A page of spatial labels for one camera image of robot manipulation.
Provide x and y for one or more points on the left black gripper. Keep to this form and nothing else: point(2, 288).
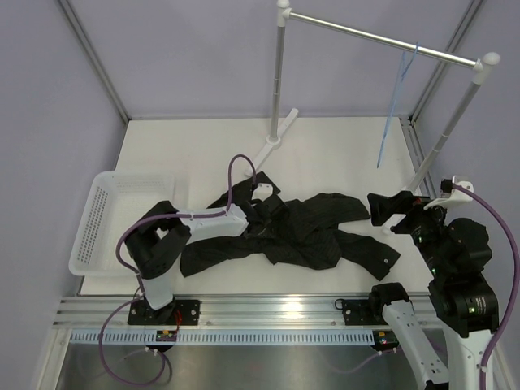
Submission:
point(268, 228)

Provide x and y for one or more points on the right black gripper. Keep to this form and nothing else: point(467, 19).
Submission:
point(383, 206)

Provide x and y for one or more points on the black pinstripe shirt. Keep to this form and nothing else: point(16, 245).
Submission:
point(307, 234)

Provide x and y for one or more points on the blue wire hanger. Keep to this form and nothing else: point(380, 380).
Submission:
point(404, 66)

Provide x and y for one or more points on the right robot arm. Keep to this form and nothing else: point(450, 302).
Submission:
point(455, 253)

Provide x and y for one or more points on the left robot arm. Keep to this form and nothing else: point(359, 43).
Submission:
point(156, 241)

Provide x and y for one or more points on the white plastic basket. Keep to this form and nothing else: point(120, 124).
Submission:
point(116, 200)

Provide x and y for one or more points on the metal clothes rack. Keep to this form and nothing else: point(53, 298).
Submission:
point(481, 67)

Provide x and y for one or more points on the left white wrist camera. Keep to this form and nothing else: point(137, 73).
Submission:
point(262, 192)

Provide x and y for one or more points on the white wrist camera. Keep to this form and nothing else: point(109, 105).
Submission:
point(262, 192)
point(451, 191)

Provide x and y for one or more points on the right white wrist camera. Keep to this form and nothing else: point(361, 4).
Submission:
point(451, 191)

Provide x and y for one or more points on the aluminium rail base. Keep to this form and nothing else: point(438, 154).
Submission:
point(291, 311)

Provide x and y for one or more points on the right black mount plate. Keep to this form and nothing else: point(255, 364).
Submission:
point(358, 312)

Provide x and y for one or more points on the black mount plate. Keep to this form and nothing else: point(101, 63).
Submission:
point(183, 312)
point(358, 312)

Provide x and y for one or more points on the left black mount plate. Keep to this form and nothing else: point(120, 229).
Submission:
point(183, 312)

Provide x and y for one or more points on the white slotted cable duct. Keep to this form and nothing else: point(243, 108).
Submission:
point(238, 337)

